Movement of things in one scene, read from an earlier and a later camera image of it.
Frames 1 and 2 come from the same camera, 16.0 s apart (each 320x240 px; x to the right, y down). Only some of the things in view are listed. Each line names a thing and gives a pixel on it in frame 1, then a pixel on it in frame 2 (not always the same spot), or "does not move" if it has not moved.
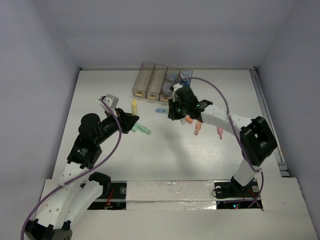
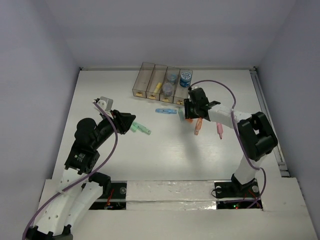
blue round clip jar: [185, 78] does not move
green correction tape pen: [139, 127] does not move
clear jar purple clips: [166, 89] does not move
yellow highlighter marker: [134, 107] → [158, 87]
